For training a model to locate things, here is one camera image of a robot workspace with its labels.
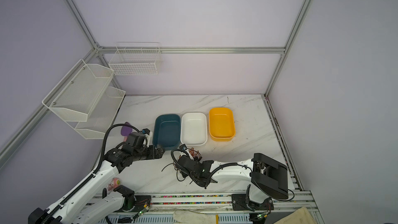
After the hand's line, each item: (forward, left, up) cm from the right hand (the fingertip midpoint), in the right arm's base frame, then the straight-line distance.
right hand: (181, 163), depth 81 cm
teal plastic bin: (+23, +13, -6) cm, 27 cm away
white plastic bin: (+23, -5, -4) cm, 24 cm away
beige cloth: (-21, -57, -7) cm, 62 cm away
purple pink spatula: (+24, +41, -6) cm, 48 cm away
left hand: (+3, +13, +5) cm, 14 cm away
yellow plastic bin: (+27, -24, -6) cm, 36 cm away
